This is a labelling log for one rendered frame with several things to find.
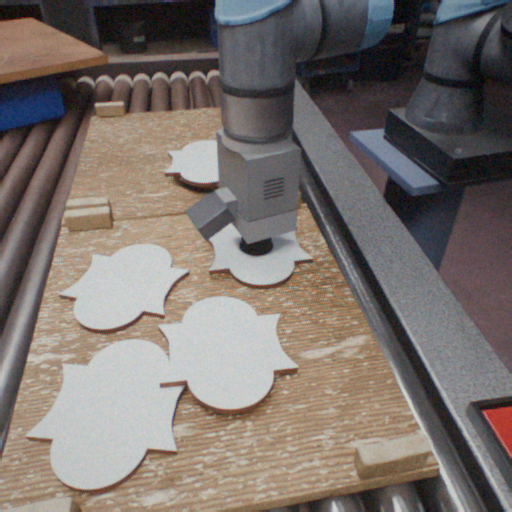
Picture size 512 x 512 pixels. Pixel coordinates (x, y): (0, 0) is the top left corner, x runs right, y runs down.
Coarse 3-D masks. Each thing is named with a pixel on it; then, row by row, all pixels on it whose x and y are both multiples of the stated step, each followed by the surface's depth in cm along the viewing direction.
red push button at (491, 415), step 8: (496, 408) 41; (504, 408) 41; (488, 416) 40; (496, 416) 40; (504, 416) 40; (496, 424) 40; (504, 424) 40; (496, 432) 39; (504, 432) 39; (504, 440) 38
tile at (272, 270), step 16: (208, 240) 59; (224, 240) 59; (240, 240) 59; (272, 240) 59; (288, 240) 59; (224, 256) 56; (240, 256) 56; (256, 256) 56; (272, 256) 56; (288, 256) 56; (304, 256) 56; (224, 272) 55; (240, 272) 54; (256, 272) 53; (272, 272) 53; (288, 272) 53; (256, 288) 52; (272, 288) 53
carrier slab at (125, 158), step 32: (96, 128) 90; (128, 128) 89; (160, 128) 89; (192, 128) 89; (96, 160) 78; (128, 160) 78; (160, 160) 78; (96, 192) 70; (128, 192) 70; (160, 192) 70; (192, 192) 70; (64, 224) 63
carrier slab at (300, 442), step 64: (64, 256) 57; (192, 256) 57; (320, 256) 57; (64, 320) 49; (320, 320) 49; (320, 384) 42; (384, 384) 42; (192, 448) 37; (256, 448) 37; (320, 448) 37
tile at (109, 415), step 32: (128, 352) 44; (160, 352) 44; (64, 384) 41; (96, 384) 41; (128, 384) 41; (64, 416) 38; (96, 416) 39; (128, 416) 39; (160, 416) 39; (64, 448) 36; (96, 448) 36; (128, 448) 36; (160, 448) 36; (64, 480) 34; (96, 480) 34
